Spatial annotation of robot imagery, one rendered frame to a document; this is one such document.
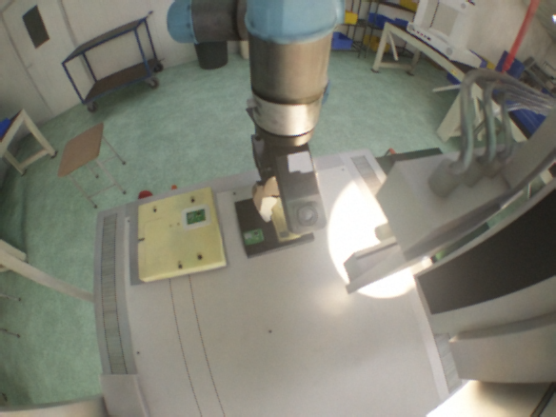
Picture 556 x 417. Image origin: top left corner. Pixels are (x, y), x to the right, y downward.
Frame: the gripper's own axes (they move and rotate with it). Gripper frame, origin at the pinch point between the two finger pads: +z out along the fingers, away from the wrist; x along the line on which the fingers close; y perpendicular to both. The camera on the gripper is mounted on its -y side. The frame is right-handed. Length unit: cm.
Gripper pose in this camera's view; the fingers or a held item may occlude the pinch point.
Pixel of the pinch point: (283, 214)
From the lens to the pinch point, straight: 42.4
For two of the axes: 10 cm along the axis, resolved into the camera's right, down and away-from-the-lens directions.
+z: -0.2, 4.9, 8.7
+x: -9.6, 2.3, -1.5
